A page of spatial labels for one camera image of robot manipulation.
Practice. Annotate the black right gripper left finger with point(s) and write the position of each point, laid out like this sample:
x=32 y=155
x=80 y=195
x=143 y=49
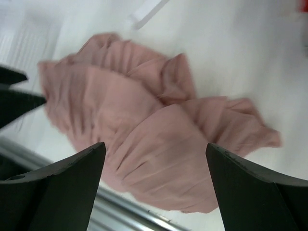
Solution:
x=57 y=197

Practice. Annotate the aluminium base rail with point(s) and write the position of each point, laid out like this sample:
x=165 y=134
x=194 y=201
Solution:
x=110 y=212

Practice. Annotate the white metal clothes rack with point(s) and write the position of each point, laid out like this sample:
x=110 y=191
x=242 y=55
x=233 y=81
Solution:
x=141 y=16

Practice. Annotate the pink pleated skirt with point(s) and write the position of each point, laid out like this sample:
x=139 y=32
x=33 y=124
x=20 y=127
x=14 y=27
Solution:
x=143 y=106

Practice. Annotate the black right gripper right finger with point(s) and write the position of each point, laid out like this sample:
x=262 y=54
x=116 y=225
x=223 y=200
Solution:
x=254 y=198

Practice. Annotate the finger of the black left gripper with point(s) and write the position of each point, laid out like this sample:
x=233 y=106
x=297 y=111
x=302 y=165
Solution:
x=10 y=76
x=14 y=104

